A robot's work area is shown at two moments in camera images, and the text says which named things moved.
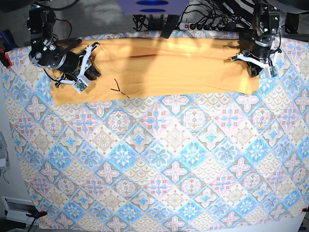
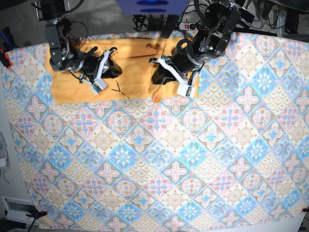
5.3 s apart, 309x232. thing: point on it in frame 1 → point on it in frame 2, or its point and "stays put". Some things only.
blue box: x=152 y=7 stays put
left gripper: x=84 y=79 → x=98 y=84
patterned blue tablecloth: x=236 y=163 stays put
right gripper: x=256 y=65 → x=184 y=89
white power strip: x=186 y=26 stays put
